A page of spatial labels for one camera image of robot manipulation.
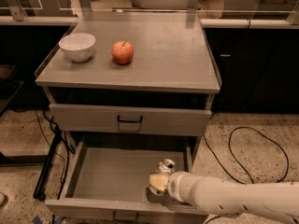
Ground open middle grey drawer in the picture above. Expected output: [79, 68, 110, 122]
[46, 141, 207, 224]

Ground white ceramic bowl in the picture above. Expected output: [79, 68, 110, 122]
[59, 33, 95, 63]

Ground red apple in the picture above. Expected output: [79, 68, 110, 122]
[111, 41, 135, 64]

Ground grey drawer cabinet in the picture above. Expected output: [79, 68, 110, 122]
[35, 10, 222, 224]

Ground black cables at left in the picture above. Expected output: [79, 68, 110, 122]
[33, 109, 76, 201]

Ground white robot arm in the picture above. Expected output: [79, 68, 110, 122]
[149, 172, 299, 224]

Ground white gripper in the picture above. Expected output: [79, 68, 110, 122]
[149, 172, 202, 203]

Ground closed upper grey drawer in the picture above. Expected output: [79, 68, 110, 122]
[50, 104, 211, 136]

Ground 7up can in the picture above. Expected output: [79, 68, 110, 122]
[154, 159, 176, 175]

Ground black floor cable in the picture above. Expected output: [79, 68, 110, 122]
[202, 126, 290, 224]

